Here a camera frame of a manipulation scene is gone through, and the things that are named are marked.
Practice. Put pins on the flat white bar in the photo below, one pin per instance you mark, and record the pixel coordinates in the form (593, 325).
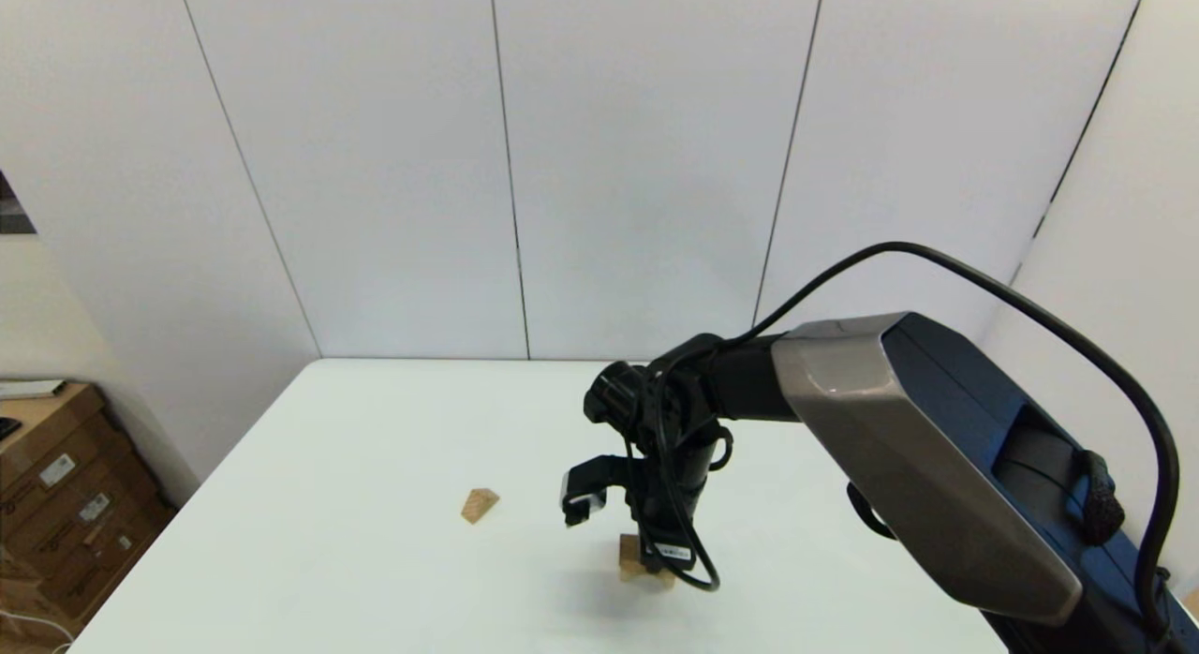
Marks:
(33, 390)

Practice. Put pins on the brown cardboard box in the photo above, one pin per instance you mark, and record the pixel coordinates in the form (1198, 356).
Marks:
(112, 574)
(66, 523)
(56, 420)

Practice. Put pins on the triangular wooden building block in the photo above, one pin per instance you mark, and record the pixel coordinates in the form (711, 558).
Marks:
(480, 505)

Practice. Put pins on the small black device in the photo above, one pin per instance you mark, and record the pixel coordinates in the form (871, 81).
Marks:
(7, 430)

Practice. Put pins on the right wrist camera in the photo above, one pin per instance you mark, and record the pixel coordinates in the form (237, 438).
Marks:
(581, 495)

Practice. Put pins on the flat cardboard sheet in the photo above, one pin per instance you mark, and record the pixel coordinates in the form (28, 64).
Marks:
(17, 579)

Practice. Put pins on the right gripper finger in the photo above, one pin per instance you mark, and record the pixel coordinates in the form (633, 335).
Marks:
(667, 568)

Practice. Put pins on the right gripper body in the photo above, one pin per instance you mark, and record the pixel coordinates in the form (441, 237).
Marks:
(693, 467)

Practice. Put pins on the arched wooden building block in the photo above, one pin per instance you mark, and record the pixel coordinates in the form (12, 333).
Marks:
(629, 570)

